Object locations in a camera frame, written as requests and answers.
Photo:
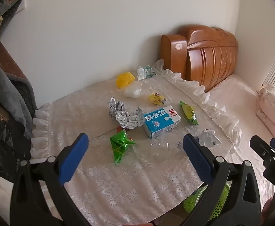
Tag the brown cloth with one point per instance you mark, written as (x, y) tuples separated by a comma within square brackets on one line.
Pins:
[(10, 61)]

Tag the carved wooden headboard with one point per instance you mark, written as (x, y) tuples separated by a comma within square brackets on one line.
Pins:
[(205, 56)]

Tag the white lace tablecloth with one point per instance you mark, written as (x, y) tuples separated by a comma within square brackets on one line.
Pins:
[(128, 181)]

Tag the pink bed sheet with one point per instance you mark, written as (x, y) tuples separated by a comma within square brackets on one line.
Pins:
[(236, 98)]

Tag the yellow foam fruit net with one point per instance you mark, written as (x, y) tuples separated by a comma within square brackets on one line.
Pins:
[(125, 80)]

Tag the white wall plate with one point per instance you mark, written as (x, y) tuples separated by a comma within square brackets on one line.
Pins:
[(21, 3)]

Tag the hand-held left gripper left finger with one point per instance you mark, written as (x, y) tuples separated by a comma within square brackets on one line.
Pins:
[(73, 160)]

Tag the small aluminium foil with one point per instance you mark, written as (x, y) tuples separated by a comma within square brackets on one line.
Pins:
[(115, 106)]

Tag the clear plastic container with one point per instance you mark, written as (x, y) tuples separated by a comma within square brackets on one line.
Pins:
[(168, 144)]

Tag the red wrapper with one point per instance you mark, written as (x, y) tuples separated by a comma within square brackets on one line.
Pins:
[(119, 129)]

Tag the grey hanging garment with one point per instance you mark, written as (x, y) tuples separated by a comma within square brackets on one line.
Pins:
[(5, 82)]

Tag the blue and white milk carton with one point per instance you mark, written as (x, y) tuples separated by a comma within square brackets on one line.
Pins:
[(162, 122)]

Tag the white and green crumpled packet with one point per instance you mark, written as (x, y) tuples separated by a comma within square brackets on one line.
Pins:
[(145, 72)]

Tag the green leaf wrapper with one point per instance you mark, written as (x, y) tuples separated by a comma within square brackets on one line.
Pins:
[(121, 146)]

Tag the clear plastic bag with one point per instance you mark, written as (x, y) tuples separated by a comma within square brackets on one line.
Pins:
[(132, 91)]

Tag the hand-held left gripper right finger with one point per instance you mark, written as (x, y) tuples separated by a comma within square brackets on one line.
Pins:
[(198, 160)]

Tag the white pillow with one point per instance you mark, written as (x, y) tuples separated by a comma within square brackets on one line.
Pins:
[(272, 108)]

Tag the green snack packet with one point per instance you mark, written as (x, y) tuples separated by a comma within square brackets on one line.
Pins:
[(188, 111)]

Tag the black bag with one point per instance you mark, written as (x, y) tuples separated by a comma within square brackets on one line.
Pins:
[(1, 141)]

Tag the white crumpled paper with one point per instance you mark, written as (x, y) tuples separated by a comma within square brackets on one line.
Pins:
[(209, 139)]

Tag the small yellow wrapper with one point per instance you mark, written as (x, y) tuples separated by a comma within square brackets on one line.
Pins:
[(156, 98)]

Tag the large crumpled aluminium foil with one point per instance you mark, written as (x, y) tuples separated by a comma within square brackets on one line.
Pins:
[(131, 120)]

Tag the green mesh basket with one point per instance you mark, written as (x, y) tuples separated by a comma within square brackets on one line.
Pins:
[(192, 203)]

